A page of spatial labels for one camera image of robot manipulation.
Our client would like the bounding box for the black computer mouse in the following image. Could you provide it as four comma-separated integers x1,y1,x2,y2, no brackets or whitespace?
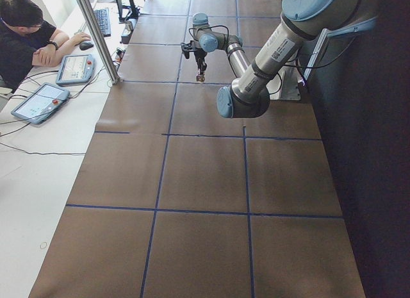
79,41,94,51

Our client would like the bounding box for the white brass PPR valve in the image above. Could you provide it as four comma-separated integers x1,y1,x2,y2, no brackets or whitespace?
195,73,205,83

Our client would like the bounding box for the far teach pendant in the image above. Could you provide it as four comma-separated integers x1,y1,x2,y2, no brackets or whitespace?
56,54,95,87

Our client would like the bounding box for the seated man black shirt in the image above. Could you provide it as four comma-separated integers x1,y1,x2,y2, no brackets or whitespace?
1,0,91,89

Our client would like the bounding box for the black monitor stand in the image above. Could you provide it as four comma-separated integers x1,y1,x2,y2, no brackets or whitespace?
115,0,140,23

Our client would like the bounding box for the aluminium frame post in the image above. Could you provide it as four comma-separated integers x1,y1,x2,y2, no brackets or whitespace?
76,0,120,85

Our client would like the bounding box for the black keyboard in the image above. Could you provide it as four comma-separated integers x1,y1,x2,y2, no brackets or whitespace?
94,8,111,37

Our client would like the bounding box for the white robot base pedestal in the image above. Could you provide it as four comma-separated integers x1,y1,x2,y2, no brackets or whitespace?
274,67,301,101

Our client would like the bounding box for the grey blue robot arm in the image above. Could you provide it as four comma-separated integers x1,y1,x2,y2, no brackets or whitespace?
181,13,283,87
217,0,379,119

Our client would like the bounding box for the near teach pendant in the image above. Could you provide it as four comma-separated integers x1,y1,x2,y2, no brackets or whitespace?
11,83,70,125

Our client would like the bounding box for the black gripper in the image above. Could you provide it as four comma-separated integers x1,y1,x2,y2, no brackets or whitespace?
181,40,207,70

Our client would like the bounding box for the teach pendant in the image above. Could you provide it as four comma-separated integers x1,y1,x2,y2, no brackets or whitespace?
11,83,70,125
56,54,95,87

